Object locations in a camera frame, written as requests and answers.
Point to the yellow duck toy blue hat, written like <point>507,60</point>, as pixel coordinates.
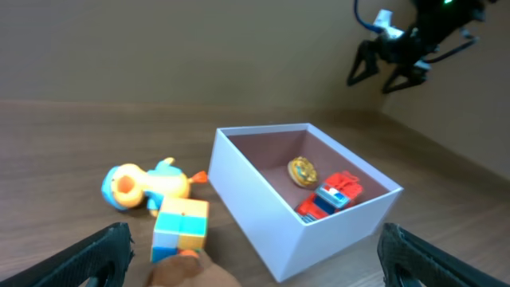
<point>126,186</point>

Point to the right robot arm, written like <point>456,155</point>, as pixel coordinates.
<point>469,10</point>

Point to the white box pink inside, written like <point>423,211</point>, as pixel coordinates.
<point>248,170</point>

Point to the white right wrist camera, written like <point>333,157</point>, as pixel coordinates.
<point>383,21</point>

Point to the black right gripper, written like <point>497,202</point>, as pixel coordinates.
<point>408,52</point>

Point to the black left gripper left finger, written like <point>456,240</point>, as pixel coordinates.
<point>101,259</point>

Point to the yellow spinning top toy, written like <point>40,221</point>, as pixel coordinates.
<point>302,172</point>

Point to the red toy fire truck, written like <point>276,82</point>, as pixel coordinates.
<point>338,192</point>

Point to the brown plush toy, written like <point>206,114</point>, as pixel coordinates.
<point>190,269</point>

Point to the colourful puzzle cube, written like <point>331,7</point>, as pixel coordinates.
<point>181,225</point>

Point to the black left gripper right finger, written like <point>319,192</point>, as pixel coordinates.
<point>408,261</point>

